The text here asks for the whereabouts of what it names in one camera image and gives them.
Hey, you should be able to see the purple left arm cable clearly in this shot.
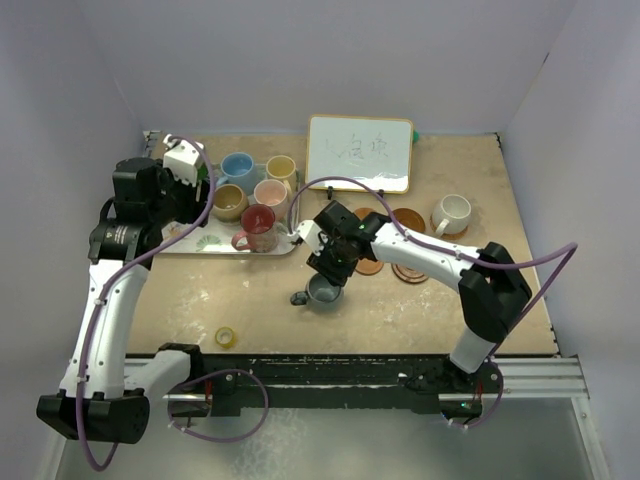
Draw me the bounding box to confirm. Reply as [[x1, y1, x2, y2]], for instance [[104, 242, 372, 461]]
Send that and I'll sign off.
[[75, 134, 270, 472]]

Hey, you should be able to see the aluminium frame rail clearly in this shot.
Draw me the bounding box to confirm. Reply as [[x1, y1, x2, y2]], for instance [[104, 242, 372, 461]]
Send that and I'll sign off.
[[57, 357, 591, 401]]

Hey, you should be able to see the red floral mug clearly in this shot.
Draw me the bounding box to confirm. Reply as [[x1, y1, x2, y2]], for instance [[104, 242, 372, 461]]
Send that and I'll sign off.
[[231, 204, 278, 253]]

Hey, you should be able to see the ringed brown wood coaster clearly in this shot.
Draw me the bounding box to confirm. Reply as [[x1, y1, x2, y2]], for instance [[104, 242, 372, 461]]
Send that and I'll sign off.
[[391, 264, 429, 284]]

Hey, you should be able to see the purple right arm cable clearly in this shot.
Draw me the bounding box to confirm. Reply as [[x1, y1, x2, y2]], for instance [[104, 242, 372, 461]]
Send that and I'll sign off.
[[286, 175, 580, 436]]

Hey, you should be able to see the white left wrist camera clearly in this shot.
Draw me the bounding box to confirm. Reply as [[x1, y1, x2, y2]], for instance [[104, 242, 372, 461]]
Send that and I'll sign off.
[[162, 134, 205, 186]]

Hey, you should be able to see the yellow tape roll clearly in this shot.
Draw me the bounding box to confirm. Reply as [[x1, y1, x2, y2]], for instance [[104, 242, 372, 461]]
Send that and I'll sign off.
[[215, 327, 236, 349]]

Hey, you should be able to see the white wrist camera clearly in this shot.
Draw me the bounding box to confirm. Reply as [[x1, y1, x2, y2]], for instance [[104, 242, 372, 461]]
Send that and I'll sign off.
[[287, 220, 329, 255], [162, 134, 205, 186]]

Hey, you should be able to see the light wood coaster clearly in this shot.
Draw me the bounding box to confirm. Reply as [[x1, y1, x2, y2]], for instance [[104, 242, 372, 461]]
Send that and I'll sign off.
[[355, 259, 384, 276], [354, 207, 374, 220]]

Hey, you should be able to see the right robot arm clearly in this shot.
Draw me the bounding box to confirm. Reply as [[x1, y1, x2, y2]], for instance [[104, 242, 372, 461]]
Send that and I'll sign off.
[[291, 201, 532, 391]]

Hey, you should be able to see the tan stoneware mug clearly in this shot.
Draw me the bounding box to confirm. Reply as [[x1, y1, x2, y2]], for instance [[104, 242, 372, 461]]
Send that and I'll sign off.
[[212, 184, 249, 223]]

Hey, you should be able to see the light blue mug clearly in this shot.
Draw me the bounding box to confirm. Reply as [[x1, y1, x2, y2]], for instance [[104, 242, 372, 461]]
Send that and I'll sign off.
[[216, 152, 259, 195]]

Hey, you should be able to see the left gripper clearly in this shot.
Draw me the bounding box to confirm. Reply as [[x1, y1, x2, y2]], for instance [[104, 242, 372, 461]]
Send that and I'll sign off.
[[149, 159, 211, 228]]

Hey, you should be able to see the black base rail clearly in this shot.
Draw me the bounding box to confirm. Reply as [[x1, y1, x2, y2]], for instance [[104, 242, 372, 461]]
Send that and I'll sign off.
[[168, 354, 503, 417]]

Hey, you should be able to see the yellow-framed whiteboard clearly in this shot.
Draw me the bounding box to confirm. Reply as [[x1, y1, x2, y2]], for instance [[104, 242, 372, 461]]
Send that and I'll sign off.
[[305, 114, 414, 194]]

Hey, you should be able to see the pale yellow mug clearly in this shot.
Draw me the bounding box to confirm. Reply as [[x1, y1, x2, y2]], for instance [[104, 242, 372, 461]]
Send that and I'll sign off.
[[265, 155, 297, 189]]

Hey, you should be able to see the floral serving tray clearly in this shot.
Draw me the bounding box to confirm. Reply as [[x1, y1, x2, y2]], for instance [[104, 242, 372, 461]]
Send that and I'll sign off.
[[154, 162, 301, 257]]

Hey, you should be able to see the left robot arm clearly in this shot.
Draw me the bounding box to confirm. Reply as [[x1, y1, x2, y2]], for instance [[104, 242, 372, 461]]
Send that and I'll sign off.
[[36, 157, 210, 444]]

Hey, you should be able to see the woven rattan coaster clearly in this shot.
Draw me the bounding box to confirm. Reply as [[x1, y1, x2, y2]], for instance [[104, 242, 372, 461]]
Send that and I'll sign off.
[[429, 216, 469, 241]]

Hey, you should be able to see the white mug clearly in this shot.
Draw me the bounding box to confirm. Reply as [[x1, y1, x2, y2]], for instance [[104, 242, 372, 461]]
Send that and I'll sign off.
[[431, 194, 472, 237]]

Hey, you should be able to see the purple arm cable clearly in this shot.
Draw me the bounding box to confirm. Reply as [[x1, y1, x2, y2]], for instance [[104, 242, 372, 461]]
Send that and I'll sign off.
[[286, 175, 580, 436], [75, 134, 270, 472]]

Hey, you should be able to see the pink mug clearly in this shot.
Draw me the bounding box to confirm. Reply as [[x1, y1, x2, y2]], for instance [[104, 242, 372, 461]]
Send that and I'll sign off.
[[253, 179, 293, 221]]

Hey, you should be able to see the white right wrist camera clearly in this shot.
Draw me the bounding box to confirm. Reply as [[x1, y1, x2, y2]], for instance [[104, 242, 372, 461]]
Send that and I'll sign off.
[[287, 220, 329, 255]]

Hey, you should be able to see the grey stoneware cup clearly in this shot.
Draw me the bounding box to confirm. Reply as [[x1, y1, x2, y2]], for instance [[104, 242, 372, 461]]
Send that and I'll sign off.
[[290, 273, 343, 312]]

